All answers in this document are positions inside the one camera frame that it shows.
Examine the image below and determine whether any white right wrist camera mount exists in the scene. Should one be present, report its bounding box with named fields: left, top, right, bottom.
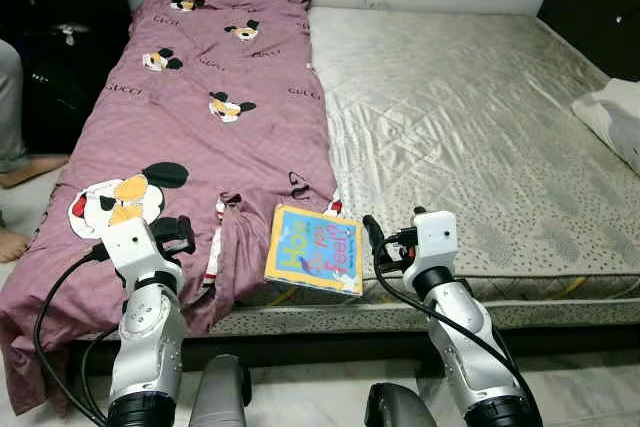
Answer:
left=411, top=209, right=460, bottom=274

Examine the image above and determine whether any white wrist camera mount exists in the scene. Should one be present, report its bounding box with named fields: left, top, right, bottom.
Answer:
left=411, top=209, right=460, bottom=274
left=99, top=216, right=162, bottom=284

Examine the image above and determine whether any grey left robot leg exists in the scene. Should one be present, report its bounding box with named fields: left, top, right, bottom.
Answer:
left=187, top=354, right=254, bottom=427

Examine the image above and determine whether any grey robot leg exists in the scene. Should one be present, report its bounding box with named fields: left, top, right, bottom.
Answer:
left=187, top=354, right=254, bottom=427
left=364, top=381, right=442, bottom=427

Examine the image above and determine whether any dark tufted headboard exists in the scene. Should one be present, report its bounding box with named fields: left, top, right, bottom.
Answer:
left=536, top=0, right=640, bottom=84

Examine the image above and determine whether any white quilted mattress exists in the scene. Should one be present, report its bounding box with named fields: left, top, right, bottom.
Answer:
left=204, top=5, right=640, bottom=339

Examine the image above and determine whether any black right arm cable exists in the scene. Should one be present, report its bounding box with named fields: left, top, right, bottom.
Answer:
left=371, top=256, right=542, bottom=420

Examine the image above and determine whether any white pillow with green tree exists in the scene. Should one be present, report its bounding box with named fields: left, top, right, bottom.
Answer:
left=569, top=76, right=640, bottom=174

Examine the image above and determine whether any blue yellow children's book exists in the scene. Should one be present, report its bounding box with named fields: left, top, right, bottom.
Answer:
left=262, top=203, right=365, bottom=299

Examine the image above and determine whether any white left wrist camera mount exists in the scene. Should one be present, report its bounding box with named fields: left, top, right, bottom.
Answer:
left=99, top=216, right=162, bottom=284

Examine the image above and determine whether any grey right robot leg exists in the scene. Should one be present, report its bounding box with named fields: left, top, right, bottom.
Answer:
left=364, top=381, right=442, bottom=427

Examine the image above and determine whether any person bare foot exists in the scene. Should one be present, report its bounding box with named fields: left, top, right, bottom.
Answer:
left=0, top=227, right=31, bottom=264

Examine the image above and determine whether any purple cartoon mouse blanket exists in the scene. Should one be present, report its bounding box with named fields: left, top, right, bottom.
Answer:
left=0, top=0, right=342, bottom=417

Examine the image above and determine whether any black bed frame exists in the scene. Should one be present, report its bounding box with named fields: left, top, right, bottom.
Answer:
left=60, top=322, right=640, bottom=373

